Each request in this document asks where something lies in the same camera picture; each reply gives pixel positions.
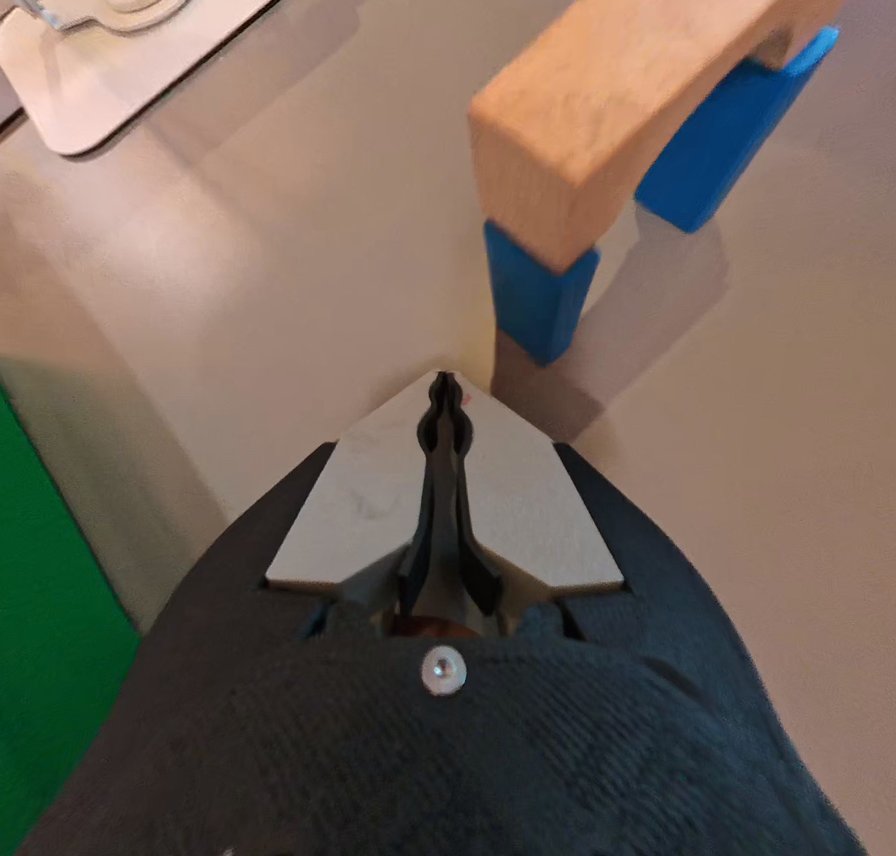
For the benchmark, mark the blue rectangular wooden block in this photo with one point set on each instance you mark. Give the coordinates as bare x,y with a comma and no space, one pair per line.
535,303
721,142

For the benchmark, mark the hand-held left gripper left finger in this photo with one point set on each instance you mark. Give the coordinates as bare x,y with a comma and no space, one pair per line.
350,513

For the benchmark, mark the green plastic bin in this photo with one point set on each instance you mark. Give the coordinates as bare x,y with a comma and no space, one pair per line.
49,625

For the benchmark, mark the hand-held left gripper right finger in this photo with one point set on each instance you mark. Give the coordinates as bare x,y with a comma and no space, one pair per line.
539,513

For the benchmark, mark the natural wooden plank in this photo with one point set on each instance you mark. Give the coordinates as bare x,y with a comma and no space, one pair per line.
630,79

